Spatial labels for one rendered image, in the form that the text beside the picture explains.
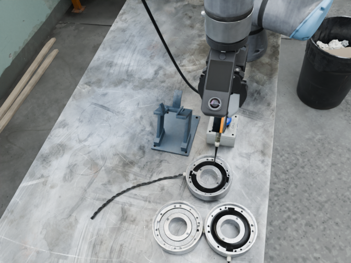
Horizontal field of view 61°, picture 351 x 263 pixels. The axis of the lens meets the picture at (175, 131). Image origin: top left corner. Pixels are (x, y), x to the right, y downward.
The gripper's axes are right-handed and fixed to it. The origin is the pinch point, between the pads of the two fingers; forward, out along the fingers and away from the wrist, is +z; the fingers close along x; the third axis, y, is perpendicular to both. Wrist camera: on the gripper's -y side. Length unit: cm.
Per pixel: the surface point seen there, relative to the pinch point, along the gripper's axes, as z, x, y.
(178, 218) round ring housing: 11.4, 4.7, -21.0
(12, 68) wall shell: 85, 165, 76
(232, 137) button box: 8.8, -2.9, 0.6
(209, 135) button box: 9.6, 2.7, 0.3
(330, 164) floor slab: 93, -50, 51
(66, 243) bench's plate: 13.1, 27.3, -32.0
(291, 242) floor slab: 93, -34, 6
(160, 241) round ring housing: 10.2, 6.8, -26.9
